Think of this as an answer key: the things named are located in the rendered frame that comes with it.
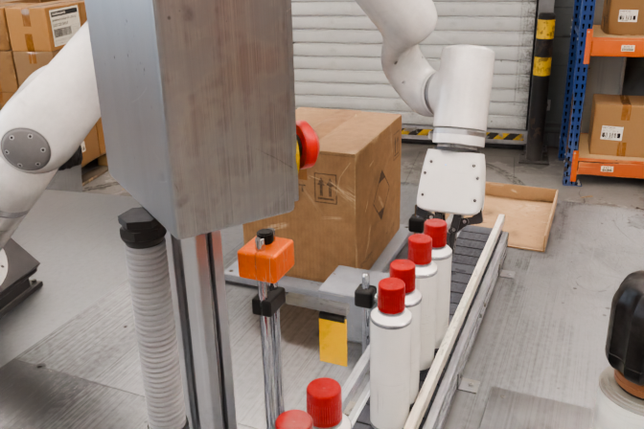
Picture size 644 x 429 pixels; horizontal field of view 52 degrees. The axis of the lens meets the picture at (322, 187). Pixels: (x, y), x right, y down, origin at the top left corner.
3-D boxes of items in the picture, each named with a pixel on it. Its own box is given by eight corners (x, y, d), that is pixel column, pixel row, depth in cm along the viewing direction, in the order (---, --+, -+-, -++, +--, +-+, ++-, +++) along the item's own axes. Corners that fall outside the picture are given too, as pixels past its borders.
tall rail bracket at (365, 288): (397, 376, 104) (399, 283, 99) (354, 367, 107) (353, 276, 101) (402, 365, 107) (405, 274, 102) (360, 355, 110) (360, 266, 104)
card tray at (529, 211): (544, 252, 144) (545, 236, 143) (426, 235, 154) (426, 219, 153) (556, 204, 170) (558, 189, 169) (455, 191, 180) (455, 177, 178)
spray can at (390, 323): (402, 439, 84) (406, 297, 77) (364, 429, 86) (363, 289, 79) (414, 414, 89) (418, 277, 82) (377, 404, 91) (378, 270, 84)
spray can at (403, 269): (413, 413, 89) (417, 276, 82) (376, 403, 91) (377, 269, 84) (423, 390, 93) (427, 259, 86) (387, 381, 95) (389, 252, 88)
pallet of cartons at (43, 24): (70, 196, 419) (39, 9, 379) (-44, 188, 438) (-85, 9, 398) (157, 142, 528) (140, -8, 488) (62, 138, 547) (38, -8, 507)
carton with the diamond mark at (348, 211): (356, 289, 127) (356, 153, 118) (244, 269, 136) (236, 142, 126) (400, 228, 153) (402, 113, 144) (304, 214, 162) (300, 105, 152)
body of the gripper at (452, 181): (421, 138, 105) (412, 209, 105) (486, 144, 101) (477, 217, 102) (431, 142, 112) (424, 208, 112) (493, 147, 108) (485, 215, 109)
